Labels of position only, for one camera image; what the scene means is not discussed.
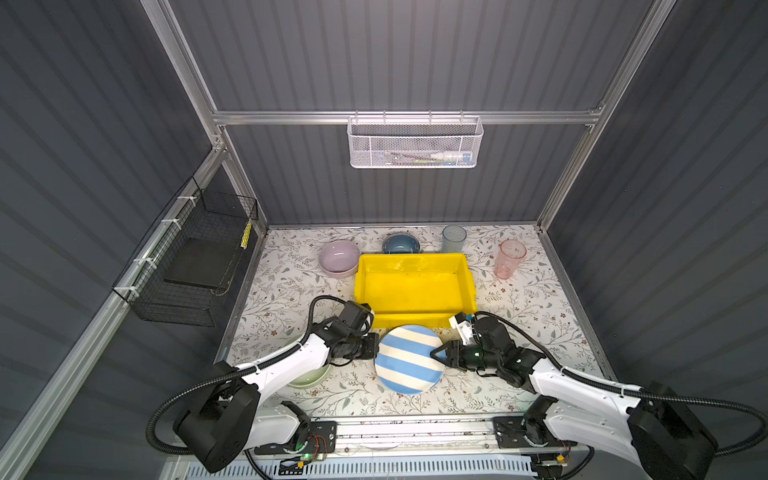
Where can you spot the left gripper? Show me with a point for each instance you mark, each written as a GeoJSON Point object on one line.
{"type": "Point", "coordinates": [373, 347]}

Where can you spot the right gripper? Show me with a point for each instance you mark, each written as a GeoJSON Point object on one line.
{"type": "Point", "coordinates": [453, 354]}

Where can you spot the blue white striped plate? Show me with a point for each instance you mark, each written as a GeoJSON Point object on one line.
{"type": "Point", "coordinates": [404, 362]}

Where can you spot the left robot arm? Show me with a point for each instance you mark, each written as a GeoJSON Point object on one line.
{"type": "Point", "coordinates": [230, 416]}

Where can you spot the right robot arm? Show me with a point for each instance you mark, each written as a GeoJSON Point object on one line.
{"type": "Point", "coordinates": [643, 427]}

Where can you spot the yellow plastic bin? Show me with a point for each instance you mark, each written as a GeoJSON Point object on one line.
{"type": "Point", "coordinates": [415, 289]}

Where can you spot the green ceramic bowl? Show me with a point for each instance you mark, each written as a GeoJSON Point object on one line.
{"type": "Point", "coordinates": [311, 378]}

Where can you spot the purple ceramic bowl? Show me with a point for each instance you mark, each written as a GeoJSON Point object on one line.
{"type": "Point", "coordinates": [339, 259]}

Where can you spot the dark blue ceramic bowl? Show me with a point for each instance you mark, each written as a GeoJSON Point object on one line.
{"type": "Point", "coordinates": [401, 243]}

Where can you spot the grey translucent cup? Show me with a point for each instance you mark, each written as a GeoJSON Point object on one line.
{"type": "Point", "coordinates": [453, 239]}

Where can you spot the pink translucent cup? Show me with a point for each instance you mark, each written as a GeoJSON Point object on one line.
{"type": "Point", "coordinates": [511, 254]}

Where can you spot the yellow tag on basket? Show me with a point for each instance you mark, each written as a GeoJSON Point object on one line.
{"type": "Point", "coordinates": [246, 235]}

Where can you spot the items in white basket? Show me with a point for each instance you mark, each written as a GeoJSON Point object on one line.
{"type": "Point", "coordinates": [427, 158]}

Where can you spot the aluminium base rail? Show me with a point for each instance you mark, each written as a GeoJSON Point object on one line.
{"type": "Point", "coordinates": [420, 432]}

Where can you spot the black wire basket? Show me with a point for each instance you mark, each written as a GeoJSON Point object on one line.
{"type": "Point", "coordinates": [194, 266]}

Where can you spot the white wire mesh basket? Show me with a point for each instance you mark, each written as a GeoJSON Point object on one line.
{"type": "Point", "coordinates": [371, 134]}

